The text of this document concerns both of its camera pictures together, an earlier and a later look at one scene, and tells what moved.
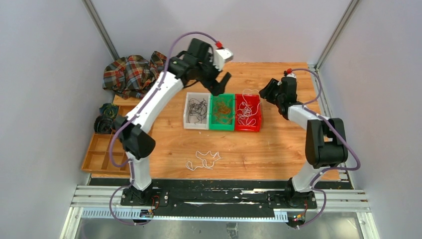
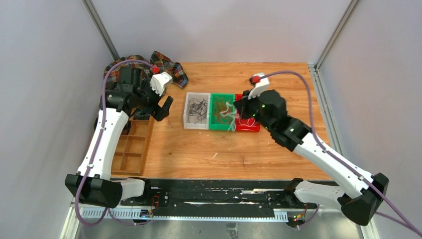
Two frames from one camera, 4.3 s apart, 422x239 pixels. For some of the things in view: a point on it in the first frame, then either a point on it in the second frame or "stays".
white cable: (203, 163) → (234, 115)
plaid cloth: (132, 76) stays
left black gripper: (215, 87) → (164, 110)
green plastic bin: (222, 112) stays
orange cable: (222, 111) stays
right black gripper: (266, 92) → (241, 106)
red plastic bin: (248, 112) stays
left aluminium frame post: (100, 28) stays
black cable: (197, 108) stays
